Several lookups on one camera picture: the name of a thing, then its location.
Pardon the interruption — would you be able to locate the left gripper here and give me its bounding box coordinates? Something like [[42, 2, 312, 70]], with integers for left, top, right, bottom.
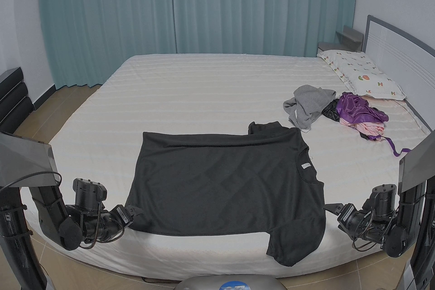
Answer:
[[108, 204, 143, 235]]

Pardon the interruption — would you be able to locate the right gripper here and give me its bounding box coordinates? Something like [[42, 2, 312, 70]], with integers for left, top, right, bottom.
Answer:
[[337, 204, 366, 231]]

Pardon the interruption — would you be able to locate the black T-shirt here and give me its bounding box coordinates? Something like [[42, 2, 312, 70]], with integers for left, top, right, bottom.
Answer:
[[124, 121, 327, 267]]

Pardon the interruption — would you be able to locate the pile of clothes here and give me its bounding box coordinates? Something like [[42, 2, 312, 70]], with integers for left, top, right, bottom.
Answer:
[[322, 92, 413, 157]]

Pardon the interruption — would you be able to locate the bed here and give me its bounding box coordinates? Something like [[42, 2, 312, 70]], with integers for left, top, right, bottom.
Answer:
[[19, 14, 435, 282]]

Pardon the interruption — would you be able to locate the grey garment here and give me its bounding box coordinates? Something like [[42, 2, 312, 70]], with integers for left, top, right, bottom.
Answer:
[[283, 85, 337, 132]]

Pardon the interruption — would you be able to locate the white printed pillow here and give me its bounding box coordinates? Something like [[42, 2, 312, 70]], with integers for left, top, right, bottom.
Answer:
[[317, 50, 407, 100]]

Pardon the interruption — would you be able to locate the black chest of drawers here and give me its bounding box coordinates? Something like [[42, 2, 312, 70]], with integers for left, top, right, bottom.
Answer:
[[0, 67, 34, 135]]

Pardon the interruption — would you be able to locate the grey bedside table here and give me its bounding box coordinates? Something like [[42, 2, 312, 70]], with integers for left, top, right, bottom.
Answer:
[[318, 25, 364, 52]]

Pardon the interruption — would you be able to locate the black cable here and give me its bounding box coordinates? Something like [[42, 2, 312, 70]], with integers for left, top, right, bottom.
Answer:
[[82, 224, 124, 250], [0, 172, 64, 196], [352, 224, 384, 252]]

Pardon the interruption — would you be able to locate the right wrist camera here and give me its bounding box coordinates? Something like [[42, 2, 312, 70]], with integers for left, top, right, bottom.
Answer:
[[362, 184, 398, 214]]

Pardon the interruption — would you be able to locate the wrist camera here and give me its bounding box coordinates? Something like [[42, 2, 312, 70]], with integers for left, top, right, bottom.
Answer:
[[72, 177, 108, 214], [362, 184, 398, 214]]

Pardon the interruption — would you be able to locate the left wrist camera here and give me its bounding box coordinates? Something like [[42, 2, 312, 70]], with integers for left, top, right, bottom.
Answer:
[[72, 177, 108, 214]]

